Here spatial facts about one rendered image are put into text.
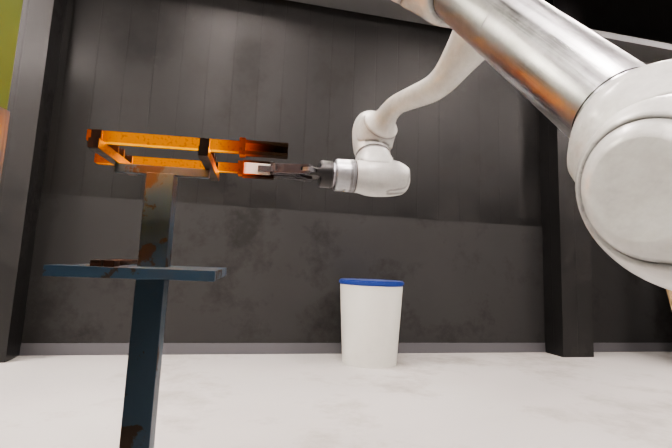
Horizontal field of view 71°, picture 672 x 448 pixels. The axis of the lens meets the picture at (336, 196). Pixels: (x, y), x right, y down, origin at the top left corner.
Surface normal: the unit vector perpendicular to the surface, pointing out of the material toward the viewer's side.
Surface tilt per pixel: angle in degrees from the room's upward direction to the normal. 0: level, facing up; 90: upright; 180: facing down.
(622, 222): 91
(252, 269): 90
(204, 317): 90
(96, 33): 90
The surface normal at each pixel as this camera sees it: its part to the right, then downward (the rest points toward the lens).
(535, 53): -0.84, -0.22
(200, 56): 0.25, -0.13
